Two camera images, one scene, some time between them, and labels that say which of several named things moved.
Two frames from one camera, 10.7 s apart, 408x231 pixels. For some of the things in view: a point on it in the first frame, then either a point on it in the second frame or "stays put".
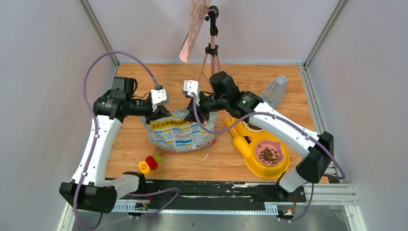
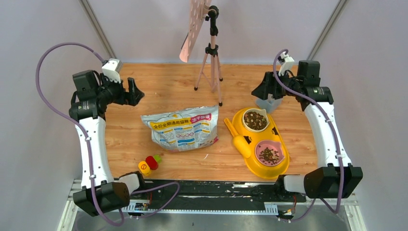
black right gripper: (200, 111) to (268, 86)
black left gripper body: (153, 112) to (126, 92)
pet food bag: (176, 134) stays put
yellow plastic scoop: (238, 141) stays put
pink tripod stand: (211, 50) stays put
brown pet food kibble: (267, 156) stays put
